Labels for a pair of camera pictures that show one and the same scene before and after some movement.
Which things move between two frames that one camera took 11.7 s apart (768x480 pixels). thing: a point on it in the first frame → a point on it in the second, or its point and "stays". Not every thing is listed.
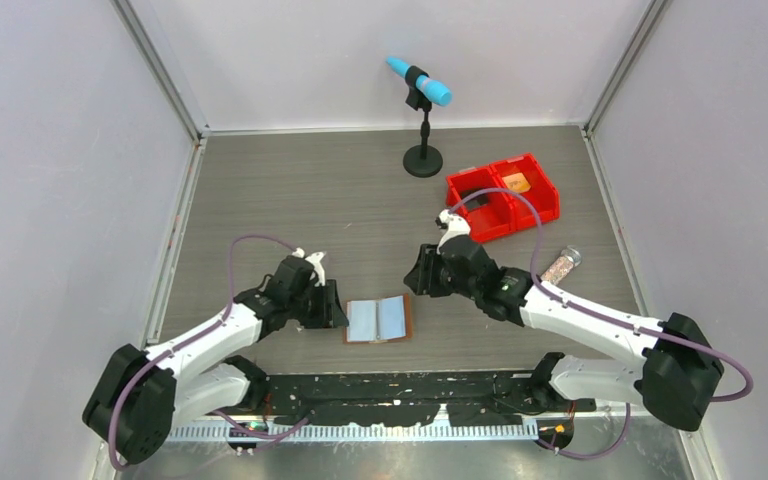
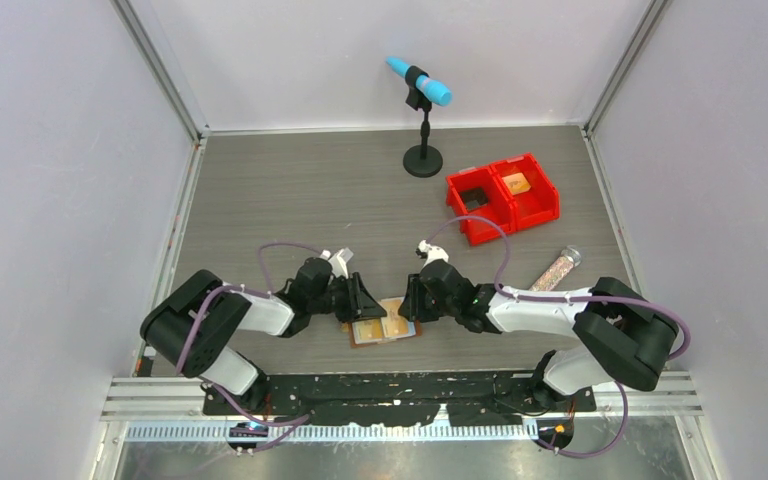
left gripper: x=330 y=314 → x=360 y=304
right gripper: x=422 y=277 → x=412 y=308
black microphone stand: x=423 y=160 stays
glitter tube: x=561 y=267 stays
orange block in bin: x=517 y=182 stays
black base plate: x=401 y=399 stays
